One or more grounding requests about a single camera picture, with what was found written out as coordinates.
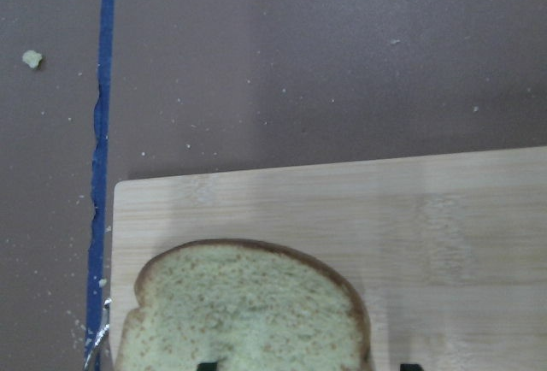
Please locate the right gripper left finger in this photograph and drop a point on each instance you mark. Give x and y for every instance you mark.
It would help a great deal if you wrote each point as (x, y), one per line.
(217, 365)

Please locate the bread slice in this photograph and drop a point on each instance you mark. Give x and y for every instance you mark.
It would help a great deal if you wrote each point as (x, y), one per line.
(255, 305)

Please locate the wooden cutting board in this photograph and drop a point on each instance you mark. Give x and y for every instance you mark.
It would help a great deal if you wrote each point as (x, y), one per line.
(448, 252)

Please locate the large bread crumb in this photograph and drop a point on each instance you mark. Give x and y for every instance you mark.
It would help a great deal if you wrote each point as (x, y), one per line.
(32, 58)

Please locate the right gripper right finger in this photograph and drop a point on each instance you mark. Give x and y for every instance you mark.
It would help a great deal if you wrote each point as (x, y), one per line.
(410, 367)

